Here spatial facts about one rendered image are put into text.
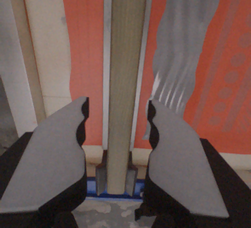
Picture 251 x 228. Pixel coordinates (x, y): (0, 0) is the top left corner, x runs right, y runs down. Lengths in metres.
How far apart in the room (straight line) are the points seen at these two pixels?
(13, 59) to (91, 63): 0.11
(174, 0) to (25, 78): 0.23
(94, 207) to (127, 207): 0.40
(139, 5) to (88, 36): 0.13
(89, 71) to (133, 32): 0.14
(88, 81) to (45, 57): 0.07
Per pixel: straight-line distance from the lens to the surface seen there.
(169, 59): 0.29
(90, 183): 0.40
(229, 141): 0.43
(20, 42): 0.28
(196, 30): 0.29
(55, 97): 0.33
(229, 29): 0.32
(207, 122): 0.38
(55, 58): 0.31
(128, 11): 0.17
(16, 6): 0.28
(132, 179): 0.34
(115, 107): 0.20
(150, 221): 0.39
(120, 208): 2.50
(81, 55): 0.29
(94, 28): 0.28
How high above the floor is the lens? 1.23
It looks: 60 degrees down
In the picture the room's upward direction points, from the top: 179 degrees clockwise
